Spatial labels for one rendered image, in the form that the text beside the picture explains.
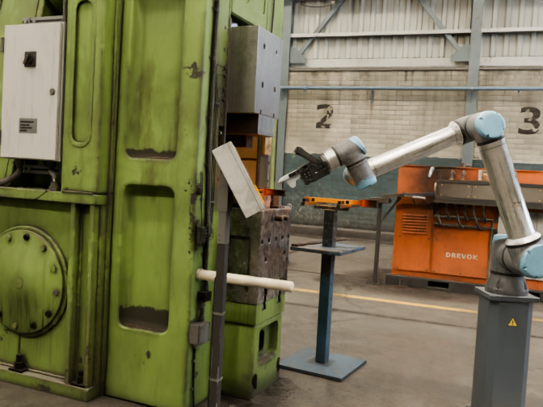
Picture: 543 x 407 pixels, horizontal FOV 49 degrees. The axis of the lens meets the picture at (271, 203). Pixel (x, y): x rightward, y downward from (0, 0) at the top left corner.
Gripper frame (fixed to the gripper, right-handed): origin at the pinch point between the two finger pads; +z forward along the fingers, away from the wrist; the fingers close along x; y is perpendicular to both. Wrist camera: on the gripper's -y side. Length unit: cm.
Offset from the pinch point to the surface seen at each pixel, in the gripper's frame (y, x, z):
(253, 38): -63, 32, -20
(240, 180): -7.3, -27.2, 14.3
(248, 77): -48, 32, -9
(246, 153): -18, 76, 7
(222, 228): 6.7, -11.4, 29.7
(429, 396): 135, 48, -20
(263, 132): -22.5, 41.4, -4.9
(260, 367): 79, 39, 49
